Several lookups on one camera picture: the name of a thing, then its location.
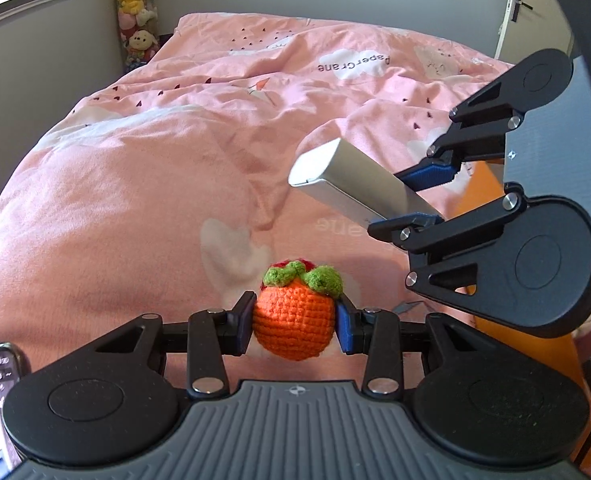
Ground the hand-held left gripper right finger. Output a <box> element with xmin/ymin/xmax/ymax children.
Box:
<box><xmin>334</xmin><ymin>297</ymin><xmax>493</xmax><ymax>396</ymax></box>

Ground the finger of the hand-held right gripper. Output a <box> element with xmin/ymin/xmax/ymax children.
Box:
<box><xmin>368</xmin><ymin>186</ymin><xmax>527</xmax><ymax>303</ymax></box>
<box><xmin>394</xmin><ymin>76</ymin><xmax>522</xmax><ymax>193</ymax></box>

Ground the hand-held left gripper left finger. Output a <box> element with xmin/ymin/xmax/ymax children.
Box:
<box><xmin>94</xmin><ymin>291</ymin><xmax>257</xmax><ymax>397</ymax></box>

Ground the orange crochet toy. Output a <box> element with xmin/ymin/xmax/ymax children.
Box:
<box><xmin>252</xmin><ymin>258</ymin><xmax>343</xmax><ymax>361</ymax></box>

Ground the orange cardboard box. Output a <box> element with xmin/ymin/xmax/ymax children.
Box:
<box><xmin>440</xmin><ymin>160</ymin><xmax>583</xmax><ymax>386</ymax></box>

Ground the silver rectangular box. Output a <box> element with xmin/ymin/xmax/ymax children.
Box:
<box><xmin>288</xmin><ymin>139</ymin><xmax>446</xmax><ymax>228</ymax></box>

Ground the pink patterned clothing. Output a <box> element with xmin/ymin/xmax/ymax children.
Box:
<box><xmin>573</xmin><ymin>317</ymin><xmax>591</xmax><ymax>403</ymax></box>

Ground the white door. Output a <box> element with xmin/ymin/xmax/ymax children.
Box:
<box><xmin>494</xmin><ymin>0</ymin><xmax>539</xmax><ymax>63</ymax></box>

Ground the pink printed blanket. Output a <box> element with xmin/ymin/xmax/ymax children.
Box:
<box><xmin>0</xmin><ymin>11</ymin><xmax>576</xmax><ymax>401</ymax></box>

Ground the column of plush toys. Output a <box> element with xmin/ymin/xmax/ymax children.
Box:
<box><xmin>113</xmin><ymin>0</ymin><xmax>160</xmax><ymax>72</ymax></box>

